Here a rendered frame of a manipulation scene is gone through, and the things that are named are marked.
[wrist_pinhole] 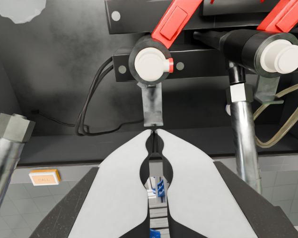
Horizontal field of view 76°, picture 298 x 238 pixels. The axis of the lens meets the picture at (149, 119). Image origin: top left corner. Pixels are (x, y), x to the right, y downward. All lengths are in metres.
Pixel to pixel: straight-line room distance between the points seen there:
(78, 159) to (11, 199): 1.90
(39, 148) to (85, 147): 0.11
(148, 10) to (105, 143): 0.30
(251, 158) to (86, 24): 0.36
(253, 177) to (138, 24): 0.21
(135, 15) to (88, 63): 0.20
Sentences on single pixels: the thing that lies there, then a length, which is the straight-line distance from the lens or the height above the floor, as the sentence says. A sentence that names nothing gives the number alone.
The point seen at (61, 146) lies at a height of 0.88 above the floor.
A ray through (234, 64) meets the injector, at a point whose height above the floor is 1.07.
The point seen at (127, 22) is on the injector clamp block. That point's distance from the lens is 0.26.
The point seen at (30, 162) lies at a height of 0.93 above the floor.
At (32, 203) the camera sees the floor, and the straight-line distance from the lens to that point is 2.25.
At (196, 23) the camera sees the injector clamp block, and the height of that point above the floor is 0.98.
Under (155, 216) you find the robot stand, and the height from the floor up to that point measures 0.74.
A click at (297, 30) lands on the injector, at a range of 0.27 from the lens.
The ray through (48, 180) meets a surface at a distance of 0.44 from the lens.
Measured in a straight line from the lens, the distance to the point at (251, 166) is 0.18.
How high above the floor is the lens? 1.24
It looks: 63 degrees down
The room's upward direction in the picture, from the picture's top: 179 degrees clockwise
